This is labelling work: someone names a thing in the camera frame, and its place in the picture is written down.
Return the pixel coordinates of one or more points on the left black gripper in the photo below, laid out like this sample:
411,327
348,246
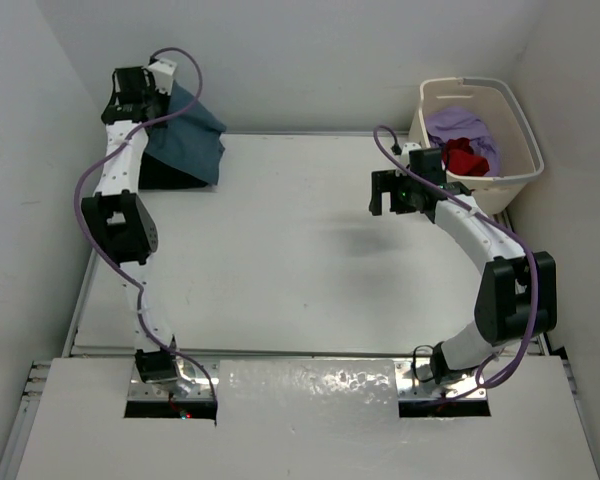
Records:
162,97

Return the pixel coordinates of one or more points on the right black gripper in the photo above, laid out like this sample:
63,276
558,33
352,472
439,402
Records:
387,181

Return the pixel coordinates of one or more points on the blue shirt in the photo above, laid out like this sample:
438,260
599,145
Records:
196,133

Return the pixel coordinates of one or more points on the black t shirt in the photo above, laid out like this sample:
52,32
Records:
183,174

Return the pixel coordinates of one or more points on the lilac cloth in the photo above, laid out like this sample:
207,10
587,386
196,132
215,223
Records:
456,122

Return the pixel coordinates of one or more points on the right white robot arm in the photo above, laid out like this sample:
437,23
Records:
517,296

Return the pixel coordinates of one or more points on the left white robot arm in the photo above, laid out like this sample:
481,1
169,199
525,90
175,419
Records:
116,217

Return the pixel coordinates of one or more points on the red shirt in basket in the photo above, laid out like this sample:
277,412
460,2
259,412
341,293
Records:
460,159

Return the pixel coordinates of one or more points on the cream laundry basket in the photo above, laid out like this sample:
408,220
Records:
495,104

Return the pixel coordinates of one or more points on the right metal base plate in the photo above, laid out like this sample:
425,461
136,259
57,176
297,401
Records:
414,383

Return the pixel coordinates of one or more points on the metal base plate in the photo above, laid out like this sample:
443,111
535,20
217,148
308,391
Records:
414,383
191,385

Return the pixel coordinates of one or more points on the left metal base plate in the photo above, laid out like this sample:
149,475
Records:
191,385

